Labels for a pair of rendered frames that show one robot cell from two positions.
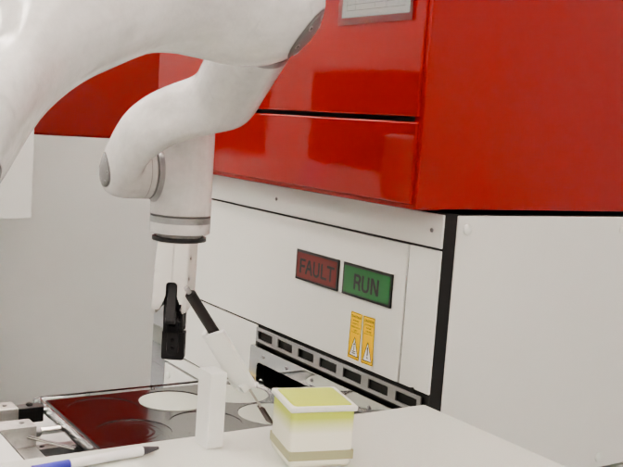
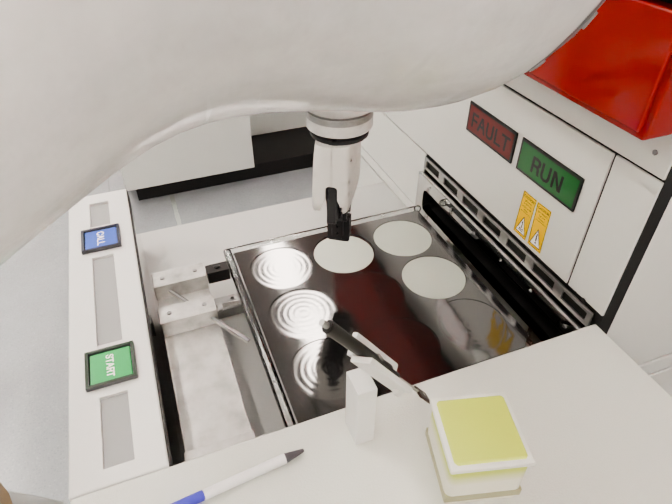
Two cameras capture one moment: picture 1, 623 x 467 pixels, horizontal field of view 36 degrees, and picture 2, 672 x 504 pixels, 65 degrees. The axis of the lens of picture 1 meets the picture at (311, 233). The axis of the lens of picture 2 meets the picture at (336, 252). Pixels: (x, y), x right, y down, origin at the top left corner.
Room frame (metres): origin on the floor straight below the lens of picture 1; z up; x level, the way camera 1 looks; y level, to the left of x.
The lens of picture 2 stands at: (0.70, 0.05, 1.46)
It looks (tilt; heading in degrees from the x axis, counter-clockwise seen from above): 39 degrees down; 13
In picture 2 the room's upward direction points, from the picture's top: straight up
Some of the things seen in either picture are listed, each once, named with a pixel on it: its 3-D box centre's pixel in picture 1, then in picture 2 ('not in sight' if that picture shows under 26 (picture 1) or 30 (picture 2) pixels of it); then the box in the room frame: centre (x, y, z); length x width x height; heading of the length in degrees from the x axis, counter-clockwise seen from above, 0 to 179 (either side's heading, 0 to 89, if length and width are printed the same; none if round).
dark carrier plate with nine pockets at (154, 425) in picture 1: (206, 423); (370, 295); (1.28, 0.13, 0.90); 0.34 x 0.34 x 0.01; 34
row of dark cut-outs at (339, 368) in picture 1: (329, 365); (493, 226); (1.42, -0.04, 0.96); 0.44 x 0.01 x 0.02; 34
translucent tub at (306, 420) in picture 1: (311, 425); (474, 448); (0.99, -0.02, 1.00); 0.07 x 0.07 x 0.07; 19
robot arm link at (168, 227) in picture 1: (180, 225); (339, 116); (1.31, 0.18, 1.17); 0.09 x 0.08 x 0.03; 0
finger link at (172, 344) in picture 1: (171, 337); (336, 225); (1.29, 0.18, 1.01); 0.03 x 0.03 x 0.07; 0
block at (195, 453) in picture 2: not in sight; (223, 459); (0.98, 0.25, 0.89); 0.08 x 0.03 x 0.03; 124
